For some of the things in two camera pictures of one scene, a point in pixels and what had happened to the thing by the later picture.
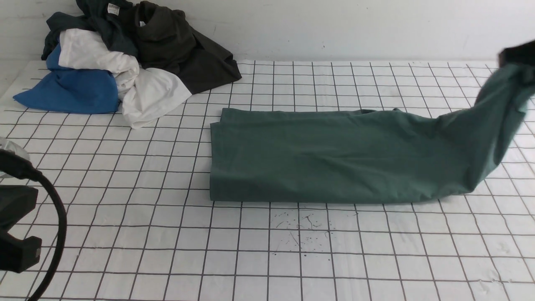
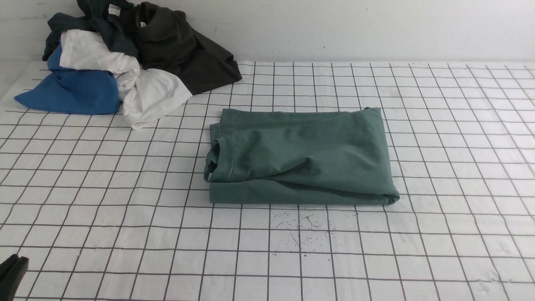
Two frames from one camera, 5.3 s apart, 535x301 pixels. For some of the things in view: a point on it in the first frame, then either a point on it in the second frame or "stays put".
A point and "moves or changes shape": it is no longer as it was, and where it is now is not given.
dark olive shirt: [165, 39] stays put
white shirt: [143, 92] stays put
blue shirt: [64, 90] stays put
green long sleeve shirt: [373, 156] moves or changes shape
